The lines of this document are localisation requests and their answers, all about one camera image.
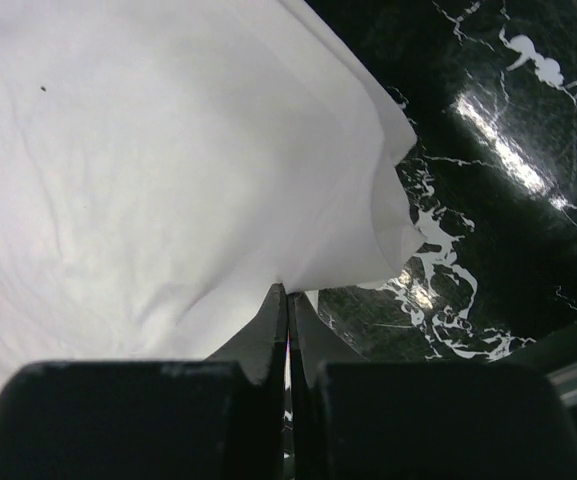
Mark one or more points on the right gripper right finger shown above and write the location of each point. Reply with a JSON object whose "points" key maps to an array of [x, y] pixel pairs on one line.
{"points": [[355, 419]]}

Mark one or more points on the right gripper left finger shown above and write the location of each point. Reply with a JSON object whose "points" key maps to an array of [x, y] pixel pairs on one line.
{"points": [[220, 418]]}

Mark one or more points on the white t shirt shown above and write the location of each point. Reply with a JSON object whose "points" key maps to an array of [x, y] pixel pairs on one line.
{"points": [[163, 163]]}

